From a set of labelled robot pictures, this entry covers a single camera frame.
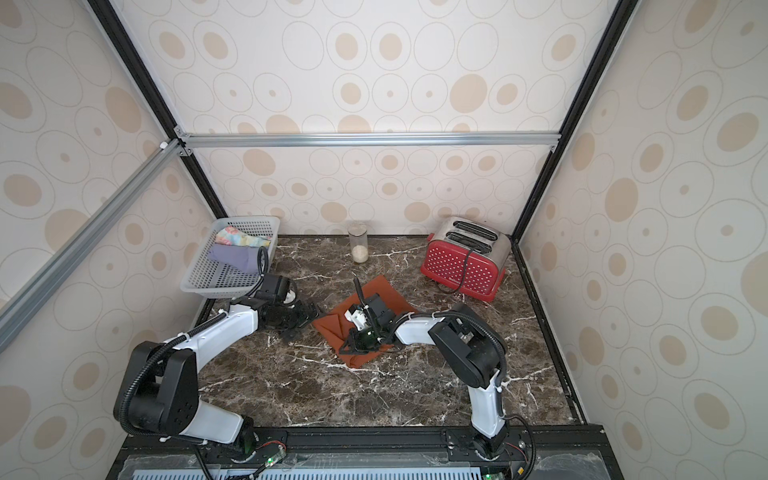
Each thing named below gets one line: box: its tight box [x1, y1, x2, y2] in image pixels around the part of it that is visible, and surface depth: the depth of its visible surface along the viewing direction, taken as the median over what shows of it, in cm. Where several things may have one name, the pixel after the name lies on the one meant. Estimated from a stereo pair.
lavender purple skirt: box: [208, 243, 262, 274], surface depth 105 cm
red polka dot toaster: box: [420, 217, 511, 302], surface depth 98 cm
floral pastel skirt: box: [215, 226, 272, 247], surface depth 111 cm
